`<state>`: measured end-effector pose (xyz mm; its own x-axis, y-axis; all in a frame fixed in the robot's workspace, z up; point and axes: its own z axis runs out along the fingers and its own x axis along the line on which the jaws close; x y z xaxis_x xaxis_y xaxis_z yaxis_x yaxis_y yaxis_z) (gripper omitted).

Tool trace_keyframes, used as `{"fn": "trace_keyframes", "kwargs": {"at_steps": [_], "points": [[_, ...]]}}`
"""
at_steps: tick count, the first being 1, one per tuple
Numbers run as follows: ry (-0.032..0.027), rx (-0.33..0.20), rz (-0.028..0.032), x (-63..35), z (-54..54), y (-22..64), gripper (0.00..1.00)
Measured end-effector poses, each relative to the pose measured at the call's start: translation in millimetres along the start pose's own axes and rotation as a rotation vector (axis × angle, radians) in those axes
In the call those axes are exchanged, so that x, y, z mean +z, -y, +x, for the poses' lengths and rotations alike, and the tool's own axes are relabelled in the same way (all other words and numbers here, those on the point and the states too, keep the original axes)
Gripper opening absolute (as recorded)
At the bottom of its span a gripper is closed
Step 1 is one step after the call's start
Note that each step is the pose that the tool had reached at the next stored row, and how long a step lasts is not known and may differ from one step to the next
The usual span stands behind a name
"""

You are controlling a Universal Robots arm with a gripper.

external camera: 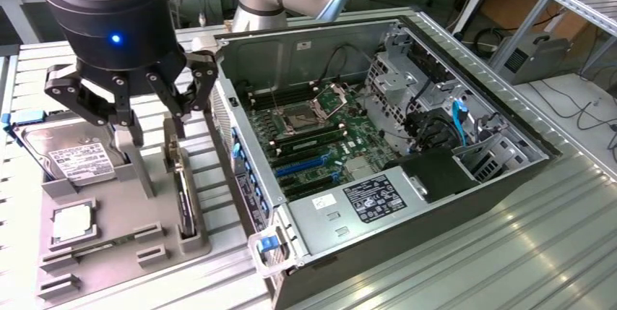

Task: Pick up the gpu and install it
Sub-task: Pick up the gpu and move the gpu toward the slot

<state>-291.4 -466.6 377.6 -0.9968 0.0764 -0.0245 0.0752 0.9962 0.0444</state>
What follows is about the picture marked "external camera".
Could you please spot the silver hard disk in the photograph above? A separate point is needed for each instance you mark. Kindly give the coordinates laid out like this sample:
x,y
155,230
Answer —
x,y
72,154

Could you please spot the blue expansion slot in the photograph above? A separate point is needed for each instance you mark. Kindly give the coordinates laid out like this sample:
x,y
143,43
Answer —
x,y
298,167

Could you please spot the NVIDIA graphics card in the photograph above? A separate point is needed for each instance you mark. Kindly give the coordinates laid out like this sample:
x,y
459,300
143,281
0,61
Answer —
x,y
185,198

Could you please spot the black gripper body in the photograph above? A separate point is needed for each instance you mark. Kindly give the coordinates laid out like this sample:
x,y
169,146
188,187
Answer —
x,y
115,21

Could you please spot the blue disk caddy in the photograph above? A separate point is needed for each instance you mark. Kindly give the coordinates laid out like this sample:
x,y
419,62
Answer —
x,y
28,118

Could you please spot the open black PC case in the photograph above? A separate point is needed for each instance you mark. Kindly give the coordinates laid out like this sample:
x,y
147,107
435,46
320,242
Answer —
x,y
434,234

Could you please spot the green RAM stick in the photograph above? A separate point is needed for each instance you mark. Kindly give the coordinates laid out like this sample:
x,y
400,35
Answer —
x,y
111,243

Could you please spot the CPU socket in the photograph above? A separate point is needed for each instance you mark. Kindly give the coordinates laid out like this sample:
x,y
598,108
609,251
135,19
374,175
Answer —
x,y
296,118

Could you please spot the grey computer tower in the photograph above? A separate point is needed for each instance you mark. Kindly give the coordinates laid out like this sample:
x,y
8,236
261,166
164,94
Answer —
x,y
539,60

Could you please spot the blue case latch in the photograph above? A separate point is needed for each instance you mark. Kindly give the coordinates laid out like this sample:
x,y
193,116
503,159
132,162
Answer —
x,y
268,245

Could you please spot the silver CPU chip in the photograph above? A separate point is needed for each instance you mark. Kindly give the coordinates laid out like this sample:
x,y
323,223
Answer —
x,y
72,225

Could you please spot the grey plastic parts rack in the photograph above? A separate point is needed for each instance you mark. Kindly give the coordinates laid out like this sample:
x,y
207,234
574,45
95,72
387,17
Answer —
x,y
120,223

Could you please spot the metal socket cover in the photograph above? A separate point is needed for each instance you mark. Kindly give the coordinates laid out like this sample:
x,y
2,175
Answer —
x,y
344,96

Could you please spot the silver chipset heatsink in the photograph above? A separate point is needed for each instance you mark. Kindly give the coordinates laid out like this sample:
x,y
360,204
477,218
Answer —
x,y
360,169

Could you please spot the black plastic shroud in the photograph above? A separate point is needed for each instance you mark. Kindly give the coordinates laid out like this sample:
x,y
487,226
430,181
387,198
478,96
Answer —
x,y
434,176

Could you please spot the grey power supply unit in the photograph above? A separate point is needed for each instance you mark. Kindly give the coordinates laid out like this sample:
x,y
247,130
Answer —
x,y
327,223

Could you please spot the silver disk bay cage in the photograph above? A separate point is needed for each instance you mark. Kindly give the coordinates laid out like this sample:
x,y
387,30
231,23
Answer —
x,y
390,82

